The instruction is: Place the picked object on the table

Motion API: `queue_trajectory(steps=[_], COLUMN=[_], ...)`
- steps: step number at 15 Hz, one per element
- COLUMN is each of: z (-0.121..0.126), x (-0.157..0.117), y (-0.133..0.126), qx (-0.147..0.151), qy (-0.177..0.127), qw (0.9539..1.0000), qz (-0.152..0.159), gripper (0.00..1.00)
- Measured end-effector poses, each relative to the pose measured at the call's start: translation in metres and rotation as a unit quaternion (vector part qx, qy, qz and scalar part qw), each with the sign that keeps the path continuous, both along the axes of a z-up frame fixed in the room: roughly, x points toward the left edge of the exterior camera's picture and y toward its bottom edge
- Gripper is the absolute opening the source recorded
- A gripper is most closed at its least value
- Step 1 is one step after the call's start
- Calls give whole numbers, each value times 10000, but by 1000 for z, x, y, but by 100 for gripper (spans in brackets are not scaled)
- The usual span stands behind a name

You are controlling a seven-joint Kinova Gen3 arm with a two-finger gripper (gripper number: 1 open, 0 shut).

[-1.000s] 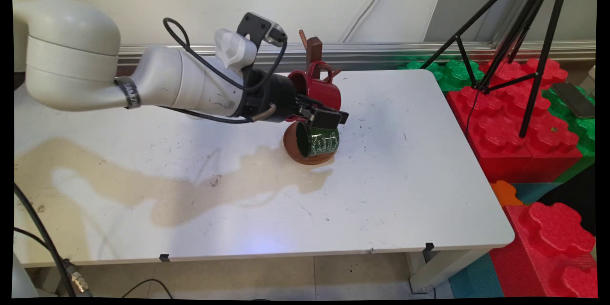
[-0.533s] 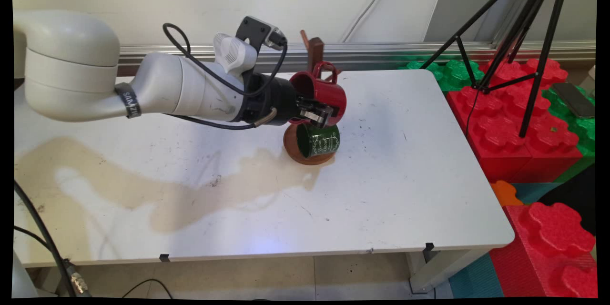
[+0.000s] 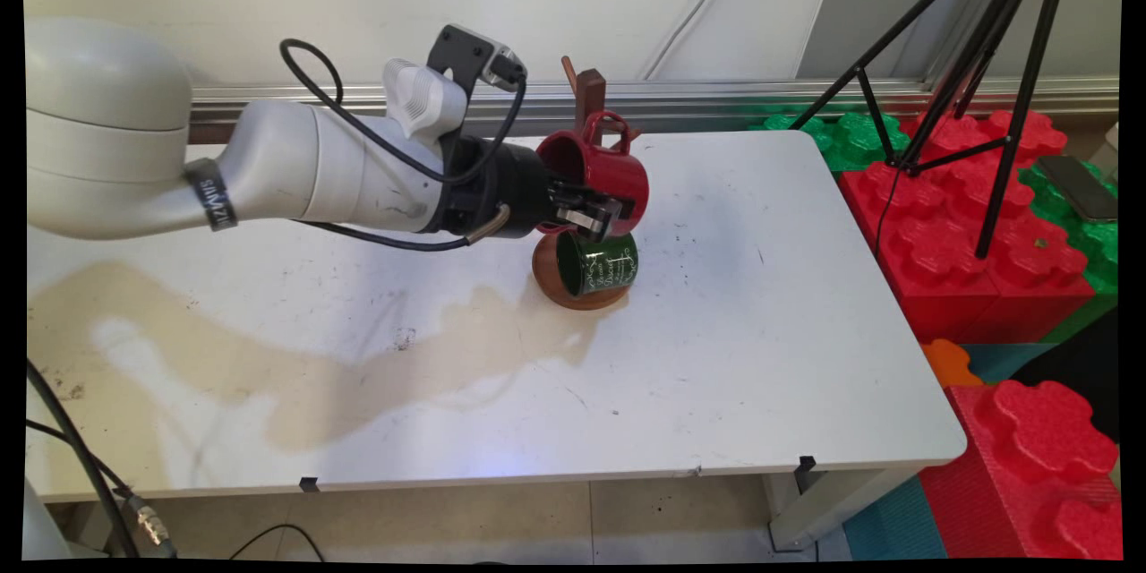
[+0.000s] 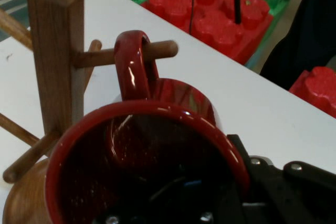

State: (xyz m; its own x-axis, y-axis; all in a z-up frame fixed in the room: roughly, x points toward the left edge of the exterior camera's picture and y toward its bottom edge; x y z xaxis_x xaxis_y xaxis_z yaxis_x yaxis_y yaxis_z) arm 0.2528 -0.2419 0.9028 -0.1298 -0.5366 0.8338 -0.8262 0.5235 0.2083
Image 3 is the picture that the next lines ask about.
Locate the black table edge clip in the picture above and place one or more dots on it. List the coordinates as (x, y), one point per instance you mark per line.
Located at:
(309, 484)
(807, 464)

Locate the red foam building block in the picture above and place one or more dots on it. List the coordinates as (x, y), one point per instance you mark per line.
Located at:
(940, 273)
(1030, 466)

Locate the white table leg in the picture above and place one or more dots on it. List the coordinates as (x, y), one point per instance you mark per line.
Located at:
(833, 506)

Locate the green foam building block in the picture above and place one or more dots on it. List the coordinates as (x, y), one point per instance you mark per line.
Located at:
(1097, 251)
(837, 143)

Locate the teal foam block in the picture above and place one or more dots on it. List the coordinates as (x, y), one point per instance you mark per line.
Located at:
(895, 524)
(1003, 360)

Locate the dark green printed mug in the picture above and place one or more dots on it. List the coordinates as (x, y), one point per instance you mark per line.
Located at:
(611, 269)

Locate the orange foam piece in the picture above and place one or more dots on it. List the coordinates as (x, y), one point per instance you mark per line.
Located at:
(947, 363)

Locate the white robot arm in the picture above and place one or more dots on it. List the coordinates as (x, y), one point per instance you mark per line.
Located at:
(313, 166)

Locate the aluminium wall rail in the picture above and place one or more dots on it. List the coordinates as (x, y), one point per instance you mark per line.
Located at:
(716, 98)

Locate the glossy red mug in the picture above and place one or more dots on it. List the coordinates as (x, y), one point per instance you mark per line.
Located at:
(620, 170)

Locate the wooden mug tree stand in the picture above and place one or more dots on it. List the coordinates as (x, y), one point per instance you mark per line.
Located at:
(547, 274)

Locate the black tripod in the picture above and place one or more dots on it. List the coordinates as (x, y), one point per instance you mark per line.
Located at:
(1026, 98)

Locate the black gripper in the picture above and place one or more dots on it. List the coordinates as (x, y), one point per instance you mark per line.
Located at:
(501, 192)

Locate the black smartphone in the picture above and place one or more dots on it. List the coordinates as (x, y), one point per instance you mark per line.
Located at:
(1079, 188)

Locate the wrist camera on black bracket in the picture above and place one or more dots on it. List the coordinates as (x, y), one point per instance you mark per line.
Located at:
(466, 49)

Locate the white ribbed camera mount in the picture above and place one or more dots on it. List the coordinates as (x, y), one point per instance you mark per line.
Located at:
(421, 98)

